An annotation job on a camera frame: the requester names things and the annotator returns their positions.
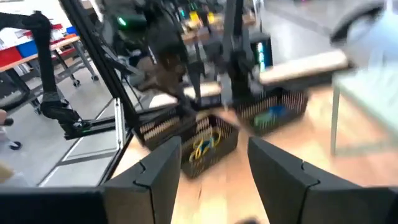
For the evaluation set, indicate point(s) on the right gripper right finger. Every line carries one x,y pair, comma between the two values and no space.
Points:
286,193

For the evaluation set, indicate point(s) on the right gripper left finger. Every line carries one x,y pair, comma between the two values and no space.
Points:
149,193

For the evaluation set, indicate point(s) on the yellow rubber band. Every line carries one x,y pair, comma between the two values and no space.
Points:
199,152

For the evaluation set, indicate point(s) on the small blue elastic loop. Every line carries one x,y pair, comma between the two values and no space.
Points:
206,145

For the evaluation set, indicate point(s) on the black spare robot arm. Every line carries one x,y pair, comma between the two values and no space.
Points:
43,62

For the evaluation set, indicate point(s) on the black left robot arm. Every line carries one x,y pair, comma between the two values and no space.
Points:
236,46

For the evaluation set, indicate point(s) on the black mesh tray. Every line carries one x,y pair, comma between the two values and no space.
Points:
155,127
289,109
217,155

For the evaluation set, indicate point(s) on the green perforated metal riser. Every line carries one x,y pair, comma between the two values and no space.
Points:
373,90

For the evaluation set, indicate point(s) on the wooden workbench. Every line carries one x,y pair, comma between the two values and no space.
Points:
62,43

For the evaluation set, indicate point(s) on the blue storage bin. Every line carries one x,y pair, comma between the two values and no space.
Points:
28,49

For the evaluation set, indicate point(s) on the red storage bin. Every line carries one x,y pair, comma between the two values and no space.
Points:
11,56

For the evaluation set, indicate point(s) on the silver frame bracket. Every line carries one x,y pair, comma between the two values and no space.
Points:
119,124

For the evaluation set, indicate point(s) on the black aluminium table frame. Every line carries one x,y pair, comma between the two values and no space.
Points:
93,49

